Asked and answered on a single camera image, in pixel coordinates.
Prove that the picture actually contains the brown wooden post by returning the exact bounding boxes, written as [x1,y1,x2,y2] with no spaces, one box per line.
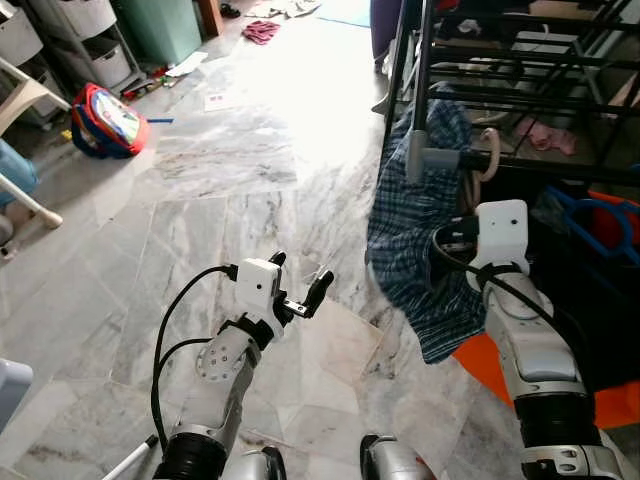
[195,0,223,39]

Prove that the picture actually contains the light pink garment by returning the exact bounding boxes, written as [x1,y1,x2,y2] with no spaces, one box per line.
[515,120,576,156]

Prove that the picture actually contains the red and blue backpack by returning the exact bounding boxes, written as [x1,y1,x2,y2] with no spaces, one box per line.
[70,82,151,159]

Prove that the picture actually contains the person legs in purple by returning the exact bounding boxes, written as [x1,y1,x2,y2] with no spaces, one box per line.
[370,0,403,69]

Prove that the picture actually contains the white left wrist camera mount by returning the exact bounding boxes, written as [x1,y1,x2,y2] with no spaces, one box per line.
[236,258,283,313]

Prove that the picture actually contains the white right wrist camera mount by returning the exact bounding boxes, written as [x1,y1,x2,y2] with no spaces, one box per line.
[475,200,529,273]

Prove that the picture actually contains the silver robot left leg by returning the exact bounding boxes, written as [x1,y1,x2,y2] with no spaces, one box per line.
[225,445,286,480]

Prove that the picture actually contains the black garment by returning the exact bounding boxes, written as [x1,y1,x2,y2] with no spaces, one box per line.
[470,175,640,396]

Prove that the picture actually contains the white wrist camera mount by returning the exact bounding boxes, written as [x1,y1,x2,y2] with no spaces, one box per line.
[236,258,283,313]
[475,200,529,273]

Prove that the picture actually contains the blue plastic tub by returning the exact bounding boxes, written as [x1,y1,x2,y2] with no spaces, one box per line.
[0,138,39,196]

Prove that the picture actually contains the black metal clothes rack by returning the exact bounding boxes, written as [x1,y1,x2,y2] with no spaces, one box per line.
[383,0,640,191]

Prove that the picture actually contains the beige plastic chair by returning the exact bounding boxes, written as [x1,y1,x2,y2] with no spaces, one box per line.
[0,55,73,229]

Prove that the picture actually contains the orange t-shirt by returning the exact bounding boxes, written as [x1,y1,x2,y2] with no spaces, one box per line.
[450,190,640,431]

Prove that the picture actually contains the light blue floor mat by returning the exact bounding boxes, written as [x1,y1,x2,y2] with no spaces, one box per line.
[318,0,373,28]

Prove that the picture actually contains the grey plastic drawer unit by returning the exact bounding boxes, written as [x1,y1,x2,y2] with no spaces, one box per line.
[30,0,141,96]

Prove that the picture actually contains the white plastic drawer unit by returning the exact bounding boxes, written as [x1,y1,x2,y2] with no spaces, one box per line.
[0,0,46,66]

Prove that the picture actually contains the pale floor rag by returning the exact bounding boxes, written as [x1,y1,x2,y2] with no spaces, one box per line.
[245,0,321,21]

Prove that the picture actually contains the white paper sheet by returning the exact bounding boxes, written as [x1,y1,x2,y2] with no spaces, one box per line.
[165,52,209,79]

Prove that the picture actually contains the blue plaid shirt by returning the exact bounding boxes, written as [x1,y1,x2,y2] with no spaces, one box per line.
[366,98,491,366]

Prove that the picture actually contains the blue clothes hanger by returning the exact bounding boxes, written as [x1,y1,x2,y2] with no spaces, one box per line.
[545,185,640,266]

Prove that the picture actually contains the silver robot leg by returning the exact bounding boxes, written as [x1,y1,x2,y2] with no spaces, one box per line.
[360,435,441,480]
[225,445,286,480]

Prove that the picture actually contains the green cabinet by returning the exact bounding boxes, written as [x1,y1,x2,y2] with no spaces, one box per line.
[110,0,206,69]

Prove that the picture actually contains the silver robot right leg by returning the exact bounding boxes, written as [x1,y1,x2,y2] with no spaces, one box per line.
[360,435,441,480]

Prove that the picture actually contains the magenta cloth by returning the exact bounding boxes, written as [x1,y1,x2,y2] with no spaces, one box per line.
[243,20,283,46]

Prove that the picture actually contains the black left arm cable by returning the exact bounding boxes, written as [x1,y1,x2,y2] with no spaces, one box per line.
[150,264,241,446]
[152,338,214,446]

